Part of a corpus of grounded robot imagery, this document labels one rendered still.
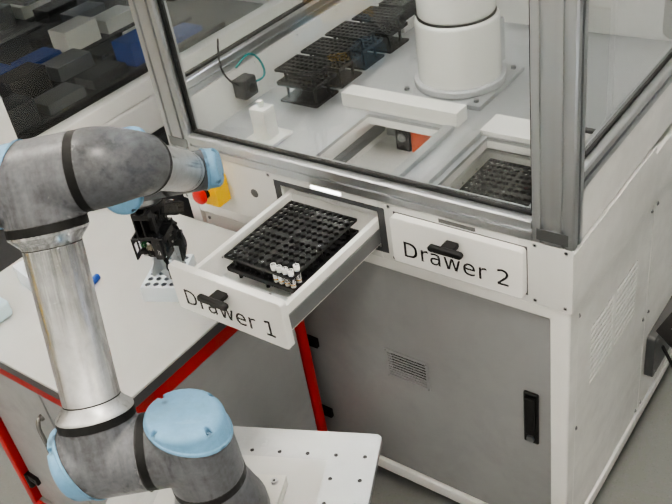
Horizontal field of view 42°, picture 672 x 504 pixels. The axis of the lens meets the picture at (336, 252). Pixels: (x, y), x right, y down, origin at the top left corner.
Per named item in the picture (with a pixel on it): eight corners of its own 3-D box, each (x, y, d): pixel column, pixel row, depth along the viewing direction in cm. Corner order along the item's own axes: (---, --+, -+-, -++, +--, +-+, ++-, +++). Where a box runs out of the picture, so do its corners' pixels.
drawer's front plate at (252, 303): (290, 350, 161) (279, 305, 154) (180, 306, 176) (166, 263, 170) (295, 345, 162) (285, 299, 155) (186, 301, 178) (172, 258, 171)
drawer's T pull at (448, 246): (461, 261, 162) (460, 255, 161) (426, 251, 166) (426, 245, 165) (470, 251, 164) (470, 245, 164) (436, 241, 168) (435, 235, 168)
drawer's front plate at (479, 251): (523, 299, 163) (522, 252, 157) (394, 260, 179) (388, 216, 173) (527, 294, 164) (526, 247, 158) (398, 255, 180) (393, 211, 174)
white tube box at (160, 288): (180, 301, 187) (175, 288, 185) (144, 301, 189) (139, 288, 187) (197, 267, 197) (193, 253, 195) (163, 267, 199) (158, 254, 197)
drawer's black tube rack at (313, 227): (296, 304, 169) (291, 278, 165) (230, 280, 178) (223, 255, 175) (360, 243, 182) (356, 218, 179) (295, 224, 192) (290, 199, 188)
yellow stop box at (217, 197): (218, 210, 201) (211, 183, 197) (195, 203, 205) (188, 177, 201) (232, 199, 204) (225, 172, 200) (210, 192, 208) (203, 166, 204)
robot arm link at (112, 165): (143, 109, 114) (218, 137, 163) (64, 124, 115) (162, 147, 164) (160, 195, 115) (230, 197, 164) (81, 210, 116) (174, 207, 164)
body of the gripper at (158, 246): (136, 262, 178) (120, 214, 172) (150, 238, 185) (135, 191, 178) (171, 262, 177) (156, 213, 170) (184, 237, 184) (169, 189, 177)
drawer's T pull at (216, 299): (225, 312, 160) (224, 306, 159) (196, 301, 164) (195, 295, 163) (238, 301, 162) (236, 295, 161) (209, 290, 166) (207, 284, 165)
